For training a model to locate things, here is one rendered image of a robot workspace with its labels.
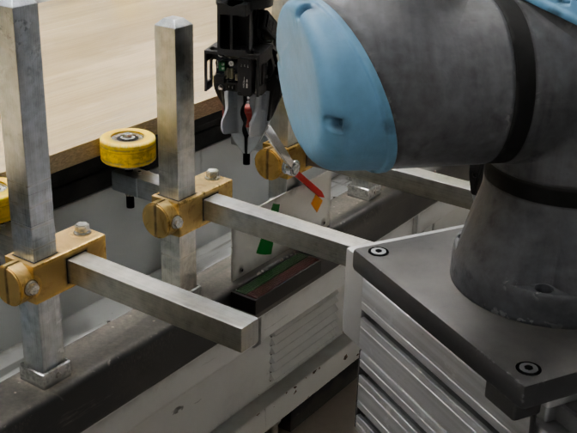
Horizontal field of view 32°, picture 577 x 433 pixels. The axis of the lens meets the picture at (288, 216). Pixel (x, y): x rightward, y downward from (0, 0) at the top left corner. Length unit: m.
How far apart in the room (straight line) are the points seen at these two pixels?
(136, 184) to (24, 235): 0.31
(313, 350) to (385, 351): 1.40
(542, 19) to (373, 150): 0.14
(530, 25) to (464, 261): 0.19
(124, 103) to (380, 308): 0.84
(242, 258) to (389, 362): 0.63
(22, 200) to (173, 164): 0.25
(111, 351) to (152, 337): 0.06
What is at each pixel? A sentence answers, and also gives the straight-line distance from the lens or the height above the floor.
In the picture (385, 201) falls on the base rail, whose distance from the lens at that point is 1.81.
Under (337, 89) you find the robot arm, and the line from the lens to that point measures 0.63.
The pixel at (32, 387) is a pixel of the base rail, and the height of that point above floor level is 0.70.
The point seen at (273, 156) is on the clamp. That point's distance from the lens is 1.52.
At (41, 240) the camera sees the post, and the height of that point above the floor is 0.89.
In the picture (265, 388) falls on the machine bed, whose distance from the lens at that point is 2.20.
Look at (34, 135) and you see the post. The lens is 1.15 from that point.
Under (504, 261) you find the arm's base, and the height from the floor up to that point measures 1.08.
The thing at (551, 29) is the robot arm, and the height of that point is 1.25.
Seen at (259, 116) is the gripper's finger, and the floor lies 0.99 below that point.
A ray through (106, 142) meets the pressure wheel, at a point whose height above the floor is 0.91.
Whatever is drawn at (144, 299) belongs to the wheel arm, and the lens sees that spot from 1.14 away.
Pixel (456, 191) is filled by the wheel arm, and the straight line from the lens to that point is 1.45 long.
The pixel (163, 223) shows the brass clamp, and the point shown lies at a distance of 1.35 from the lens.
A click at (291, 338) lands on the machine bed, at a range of 2.21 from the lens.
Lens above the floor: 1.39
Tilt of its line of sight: 24 degrees down
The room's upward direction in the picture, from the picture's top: 2 degrees clockwise
